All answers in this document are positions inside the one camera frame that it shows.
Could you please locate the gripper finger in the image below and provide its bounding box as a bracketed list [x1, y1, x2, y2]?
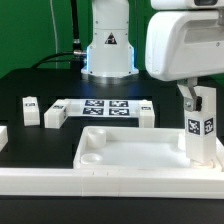
[177, 79, 202, 112]

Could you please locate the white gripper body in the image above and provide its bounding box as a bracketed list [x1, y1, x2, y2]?
[145, 10, 224, 81]

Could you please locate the white desk top tray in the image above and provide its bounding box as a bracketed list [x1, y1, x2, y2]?
[73, 125, 224, 172]

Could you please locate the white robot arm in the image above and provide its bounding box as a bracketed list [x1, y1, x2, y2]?
[82, 0, 224, 111]

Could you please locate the white L-shaped obstacle fence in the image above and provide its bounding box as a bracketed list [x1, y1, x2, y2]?
[0, 168, 224, 199]

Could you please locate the white U-shaped marker base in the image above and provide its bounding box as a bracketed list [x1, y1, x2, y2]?
[44, 99, 155, 129]

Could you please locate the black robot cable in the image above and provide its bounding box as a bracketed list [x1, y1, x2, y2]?
[31, 0, 88, 69]

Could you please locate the white thin cable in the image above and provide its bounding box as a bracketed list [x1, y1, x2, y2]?
[49, 0, 58, 69]

